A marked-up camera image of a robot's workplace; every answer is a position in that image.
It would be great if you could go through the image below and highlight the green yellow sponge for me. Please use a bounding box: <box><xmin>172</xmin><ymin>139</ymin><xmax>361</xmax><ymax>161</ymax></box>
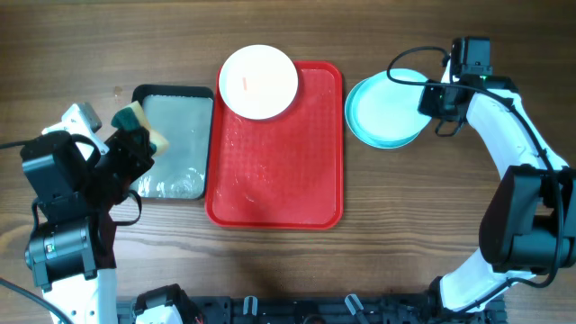
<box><xmin>111</xmin><ymin>101</ymin><xmax>169</xmax><ymax>157</ymax></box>

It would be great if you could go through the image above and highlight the teal plate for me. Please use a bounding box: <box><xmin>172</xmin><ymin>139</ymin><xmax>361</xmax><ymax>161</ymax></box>
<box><xmin>350</xmin><ymin>67</ymin><xmax>433</xmax><ymax>143</ymax></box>
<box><xmin>344</xmin><ymin>76</ymin><xmax>419</xmax><ymax>150</ymax></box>

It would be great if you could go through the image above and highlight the white round plate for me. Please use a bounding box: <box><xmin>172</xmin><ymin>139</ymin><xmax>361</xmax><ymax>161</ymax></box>
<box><xmin>218</xmin><ymin>44</ymin><xmax>299</xmax><ymax>121</ymax></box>

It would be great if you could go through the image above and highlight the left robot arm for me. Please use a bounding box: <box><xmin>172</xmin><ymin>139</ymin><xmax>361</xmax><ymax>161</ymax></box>
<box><xmin>21</xmin><ymin>128</ymin><xmax>154</xmax><ymax>323</ymax></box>

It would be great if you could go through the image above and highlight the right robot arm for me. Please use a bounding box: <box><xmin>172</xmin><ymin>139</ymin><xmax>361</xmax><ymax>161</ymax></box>
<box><xmin>418</xmin><ymin>75</ymin><xmax>575</xmax><ymax>321</ymax></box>

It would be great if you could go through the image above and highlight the black tray with water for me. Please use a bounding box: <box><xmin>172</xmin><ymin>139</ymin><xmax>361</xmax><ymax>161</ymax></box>
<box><xmin>130</xmin><ymin>85</ymin><xmax>214</xmax><ymax>200</ymax></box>

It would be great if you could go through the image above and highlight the red plastic tray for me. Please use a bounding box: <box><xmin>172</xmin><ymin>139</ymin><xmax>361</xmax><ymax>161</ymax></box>
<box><xmin>204</xmin><ymin>61</ymin><xmax>344</xmax><ymax>230</ymax></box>

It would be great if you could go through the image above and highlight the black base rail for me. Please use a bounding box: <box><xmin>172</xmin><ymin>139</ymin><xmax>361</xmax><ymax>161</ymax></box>
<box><xmin>117</xmin><ymin>293</ymin><xmax>508</xmax><ymax>324</ymax></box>

